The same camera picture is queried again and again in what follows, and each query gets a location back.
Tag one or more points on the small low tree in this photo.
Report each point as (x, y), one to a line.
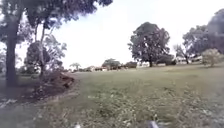
(111, 63)

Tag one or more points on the row of low buildings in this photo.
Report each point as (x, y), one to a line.
(96, 68)

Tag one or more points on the green grass field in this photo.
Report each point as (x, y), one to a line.
(140, 90)

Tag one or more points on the round-crowned tree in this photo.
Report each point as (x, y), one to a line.
(149, 41)

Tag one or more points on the mound of earth and brush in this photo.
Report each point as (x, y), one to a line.
(60, 81)

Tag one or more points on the robot's own part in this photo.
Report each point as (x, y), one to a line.
(77, 126)
(154, 124)

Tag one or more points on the thin-trunk tree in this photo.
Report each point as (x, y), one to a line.
(41, 56)

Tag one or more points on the bare dirt patch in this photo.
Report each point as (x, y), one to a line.
(20, 91)

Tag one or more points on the group of dark trees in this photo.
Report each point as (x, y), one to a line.
(205, 36)

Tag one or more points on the pale bush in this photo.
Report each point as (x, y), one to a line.
(211, 56)

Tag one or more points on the large dark-trunk tree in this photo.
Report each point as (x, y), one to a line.
(11, 56)

